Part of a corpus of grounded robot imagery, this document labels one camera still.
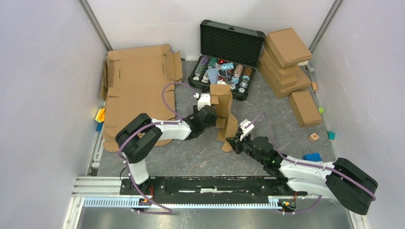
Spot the black poker chip case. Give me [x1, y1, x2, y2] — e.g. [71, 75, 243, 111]
[188, 20, 265, 101]

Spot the small wooden cube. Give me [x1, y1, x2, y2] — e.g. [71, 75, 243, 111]
[311, 82, 319, 92]

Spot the stack of flat cardboard sheets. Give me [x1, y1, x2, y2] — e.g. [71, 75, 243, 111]
[100, 44, 183, 152]

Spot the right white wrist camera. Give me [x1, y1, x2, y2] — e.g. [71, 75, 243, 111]
[239, 119, 255, 141]

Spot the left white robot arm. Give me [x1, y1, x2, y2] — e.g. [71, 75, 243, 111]
[115, 105, 217, 195]

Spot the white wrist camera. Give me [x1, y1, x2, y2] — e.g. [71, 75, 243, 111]
[239, 119, 255, 141]
[194, 93, 211, 110]

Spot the teal block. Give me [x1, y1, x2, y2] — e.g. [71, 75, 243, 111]
[327, 131, 335, 141]

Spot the yellow orange block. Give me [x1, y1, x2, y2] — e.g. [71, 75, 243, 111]
[95, 108, 105, 123]

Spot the wooden letter H block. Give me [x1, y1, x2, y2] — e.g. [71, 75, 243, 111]
[308, 133, 320, 142]

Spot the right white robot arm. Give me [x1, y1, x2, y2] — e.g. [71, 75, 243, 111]
[226, 136, 378, 215]

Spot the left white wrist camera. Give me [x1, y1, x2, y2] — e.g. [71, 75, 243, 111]
[194, 93, 211, 110]

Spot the small folded cardboard box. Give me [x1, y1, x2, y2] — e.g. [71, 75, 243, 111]
[288, 91, 323, 128]

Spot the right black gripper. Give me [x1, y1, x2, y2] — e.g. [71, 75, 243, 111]
[225, 131, 265, 165]

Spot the blue block at left wall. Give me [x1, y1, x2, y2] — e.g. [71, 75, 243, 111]
[96, 122, 104, 132]

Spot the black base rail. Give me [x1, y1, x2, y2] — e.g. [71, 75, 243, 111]
[139, 176, 307, 204]

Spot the large bottom cardboard box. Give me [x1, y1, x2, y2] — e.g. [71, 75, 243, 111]
[257, 61, 311, 98]

